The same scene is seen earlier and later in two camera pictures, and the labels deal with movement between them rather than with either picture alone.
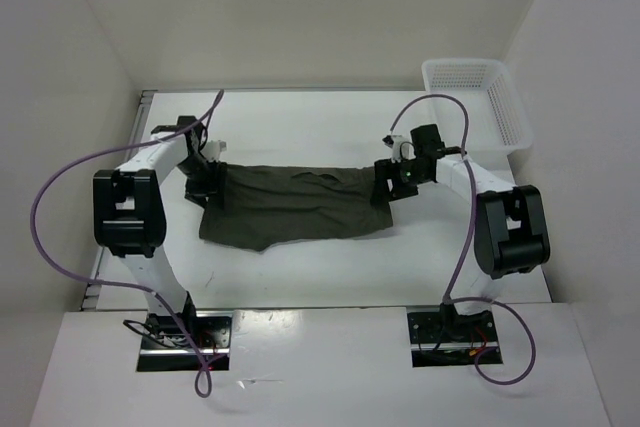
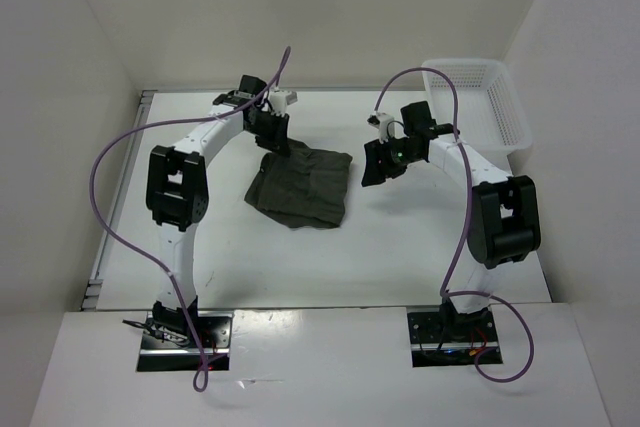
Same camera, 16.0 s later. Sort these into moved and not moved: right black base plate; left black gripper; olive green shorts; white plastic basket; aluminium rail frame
Moved: left black gripper; olive green shorts
Not moved: white plastic basket; aluminium rail frame; right black base plate
